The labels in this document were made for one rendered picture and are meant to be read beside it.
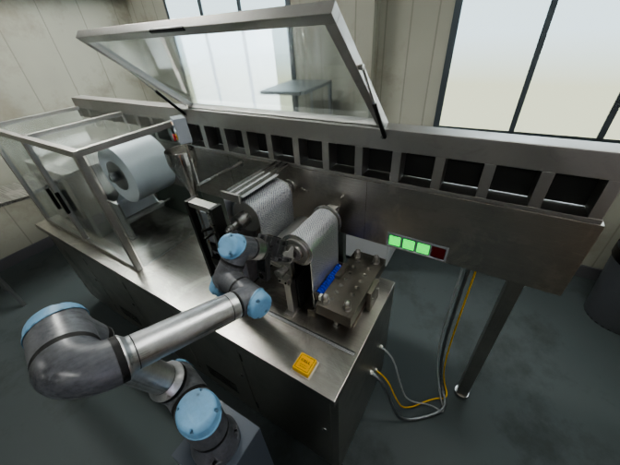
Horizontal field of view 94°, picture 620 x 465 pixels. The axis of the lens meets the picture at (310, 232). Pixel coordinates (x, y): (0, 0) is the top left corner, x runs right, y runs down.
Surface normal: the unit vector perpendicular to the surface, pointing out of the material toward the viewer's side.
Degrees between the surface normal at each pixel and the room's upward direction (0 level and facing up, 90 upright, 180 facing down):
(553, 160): 90
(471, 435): 0
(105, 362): 40
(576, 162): 90
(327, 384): 0
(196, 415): 8
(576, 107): 90
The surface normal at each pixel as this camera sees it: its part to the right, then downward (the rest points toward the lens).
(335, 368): -0.06, -0.81
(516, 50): -0.50, 0.53
